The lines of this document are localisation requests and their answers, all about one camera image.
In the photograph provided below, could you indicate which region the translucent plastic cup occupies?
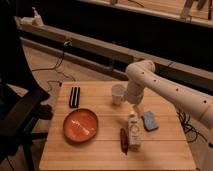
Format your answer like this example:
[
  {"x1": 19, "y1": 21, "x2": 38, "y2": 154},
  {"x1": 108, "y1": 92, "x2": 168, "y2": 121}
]
[{"x1": 111, "y1": 84, "x2": 125, "y2": 105}]

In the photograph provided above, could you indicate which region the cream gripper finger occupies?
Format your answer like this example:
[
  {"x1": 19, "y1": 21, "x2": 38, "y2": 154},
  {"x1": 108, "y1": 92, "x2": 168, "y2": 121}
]
[
  {"x1": 133, "y1": 104, "x2": 143, "y2": 115},
  {"x1": 120, "y1": 93, "x2": 126, "y2": 102}
]

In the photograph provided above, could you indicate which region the white plastic bottle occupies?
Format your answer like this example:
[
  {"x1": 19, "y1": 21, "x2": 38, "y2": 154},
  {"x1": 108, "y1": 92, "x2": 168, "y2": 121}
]
[{"x1": 128, "y1": 112, "x2": 141, "y2": 150}]

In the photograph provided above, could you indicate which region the black cable on floor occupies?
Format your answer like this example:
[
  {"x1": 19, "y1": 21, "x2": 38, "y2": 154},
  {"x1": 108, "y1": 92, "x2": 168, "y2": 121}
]
[{"x1": 31, "y1": 39, "x2": 77, "y2": 93}]

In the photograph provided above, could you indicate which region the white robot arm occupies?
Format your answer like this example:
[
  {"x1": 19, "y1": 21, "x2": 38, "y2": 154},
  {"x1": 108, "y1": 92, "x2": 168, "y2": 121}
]
[{"x1": 124, "y1": 60, "x2": 213, "y2": 129}]

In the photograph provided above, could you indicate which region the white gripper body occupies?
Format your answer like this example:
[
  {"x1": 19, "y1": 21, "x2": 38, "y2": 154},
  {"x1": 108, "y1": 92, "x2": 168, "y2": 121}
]
[{"x1": 125, "y1": 80, "x2": 144, "y2": 104}]

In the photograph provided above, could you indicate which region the blue sponge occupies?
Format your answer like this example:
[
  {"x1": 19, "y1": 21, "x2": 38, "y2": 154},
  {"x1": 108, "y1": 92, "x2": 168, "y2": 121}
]
[{"x1": 141, "y1": 111, "x2": 158, "y2": 132}]

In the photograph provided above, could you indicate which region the black cables right floor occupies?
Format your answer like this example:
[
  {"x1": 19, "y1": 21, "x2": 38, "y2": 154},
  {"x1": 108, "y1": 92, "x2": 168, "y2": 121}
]
[{"x1": 174, "y1": 108, "x2": 213, "y2": 148}]

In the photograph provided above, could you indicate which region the white pump dispenser bottle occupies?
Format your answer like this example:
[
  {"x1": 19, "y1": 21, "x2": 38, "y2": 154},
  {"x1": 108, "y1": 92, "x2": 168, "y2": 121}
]
[{"x1": 32, "y1": 7, "x2": 44, "y2": 26}]

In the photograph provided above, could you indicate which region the orange plate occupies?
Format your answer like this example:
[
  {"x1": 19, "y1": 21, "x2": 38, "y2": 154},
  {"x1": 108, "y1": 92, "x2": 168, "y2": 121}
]
[{"x1": 63, "y1": 108, "x2": 98, "y2": 143}]

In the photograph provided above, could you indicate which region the black office chair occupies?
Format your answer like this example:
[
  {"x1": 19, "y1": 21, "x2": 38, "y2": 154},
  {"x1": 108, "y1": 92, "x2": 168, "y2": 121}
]
[{"x1": 0, "y1": 79, "x2": 53, "y2": 171}]

